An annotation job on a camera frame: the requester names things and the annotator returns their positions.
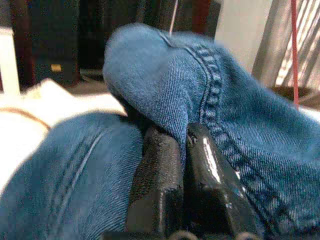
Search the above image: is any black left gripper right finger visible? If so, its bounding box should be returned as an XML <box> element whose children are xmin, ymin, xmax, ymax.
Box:
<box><xmin>183</xmin><ymin>122</ymin><xmax>258</xmax><ymax>240</ymax></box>

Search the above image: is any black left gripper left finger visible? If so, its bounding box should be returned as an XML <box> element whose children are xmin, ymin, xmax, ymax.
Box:
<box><xmin>124</xmin><ymin>126</ymin><xmax>185</xmax><ymax>240</ymax></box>

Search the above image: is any blue denim garment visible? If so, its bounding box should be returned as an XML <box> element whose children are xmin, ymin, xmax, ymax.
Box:
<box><xmin>0</xmin><ymin>22</ymin><xmax>320</xmax><ymax>240</ymax></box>

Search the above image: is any white shirt with green print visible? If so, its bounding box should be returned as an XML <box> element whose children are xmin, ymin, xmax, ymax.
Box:
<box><xmin>0</xmin><ymin>107</ymin><xmax>60</xmax><ymax>193</ymax></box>

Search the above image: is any light grey curtain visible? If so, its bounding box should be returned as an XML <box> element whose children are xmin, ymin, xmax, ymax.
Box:
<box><xmin>252</xmin><ymin>0</ymin><xmax>320</xmax><ymax>87</ymax></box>

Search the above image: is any black television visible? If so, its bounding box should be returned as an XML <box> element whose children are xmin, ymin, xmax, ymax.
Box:
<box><xmin>79</xmin><ymin>0</ymin><xmax>198</xmax><ymax>73</ymax></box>

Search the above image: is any tall black speaker yellow label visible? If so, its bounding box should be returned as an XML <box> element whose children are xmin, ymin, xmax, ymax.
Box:
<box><xmin>11</xmin><ymin>0</ymin><xmax>82</xmax><ymax>85</ymax></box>

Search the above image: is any white glass door cabinet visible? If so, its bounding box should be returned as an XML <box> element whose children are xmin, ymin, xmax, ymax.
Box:
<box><xmin>0</xmin><ymin>27</ymin><xmax>21</xmax><ymax>96</ymax></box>

